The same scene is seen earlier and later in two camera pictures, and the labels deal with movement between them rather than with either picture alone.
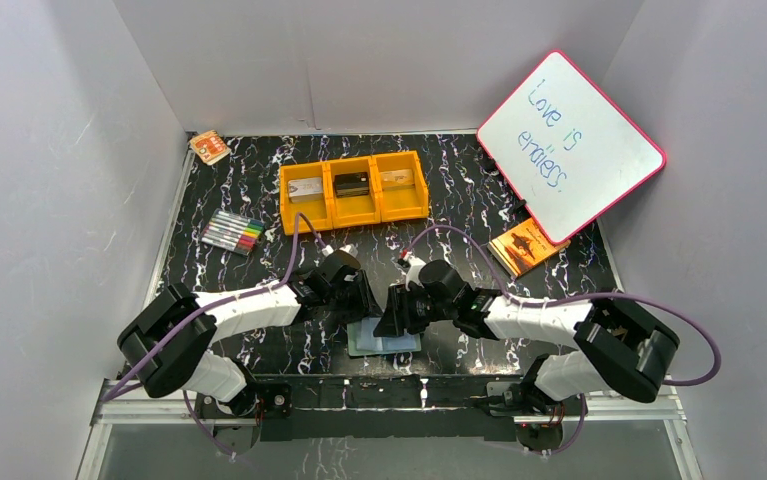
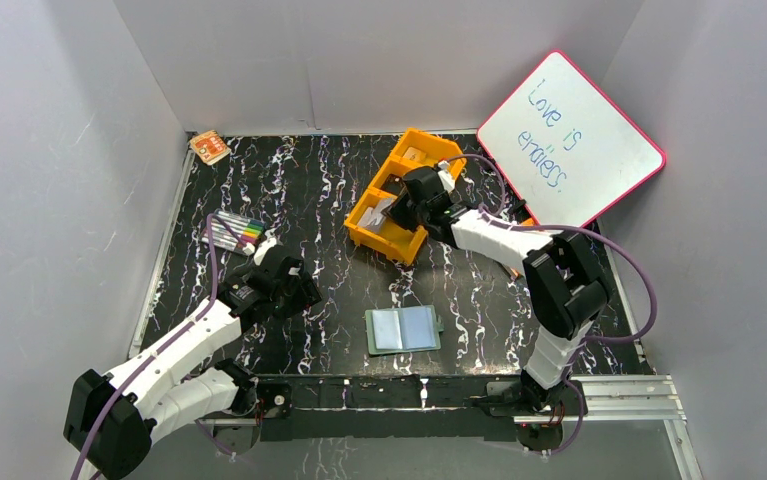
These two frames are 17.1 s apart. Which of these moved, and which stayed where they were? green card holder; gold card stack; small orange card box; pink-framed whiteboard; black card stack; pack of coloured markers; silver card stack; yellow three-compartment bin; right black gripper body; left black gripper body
Moved: green card holder; yellow three-compartment bin; gold card stack; left black gripper body; right black gripper body; black card stack; silver card stack
Stayed: small orange card box; pack of coloured markers; pink-framed whiteboard
